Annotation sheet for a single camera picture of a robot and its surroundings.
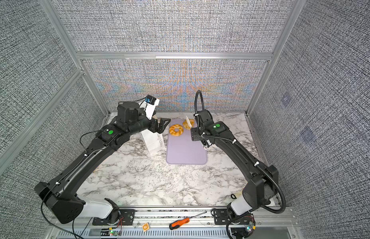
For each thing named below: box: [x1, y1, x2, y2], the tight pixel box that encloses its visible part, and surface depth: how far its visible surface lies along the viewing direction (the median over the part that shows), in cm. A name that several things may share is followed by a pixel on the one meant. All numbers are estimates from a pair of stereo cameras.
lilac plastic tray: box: [166, 119, 208, 165], surface depth 98 cm
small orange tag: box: [142, 223, 150, 232], surface depth 71 cm
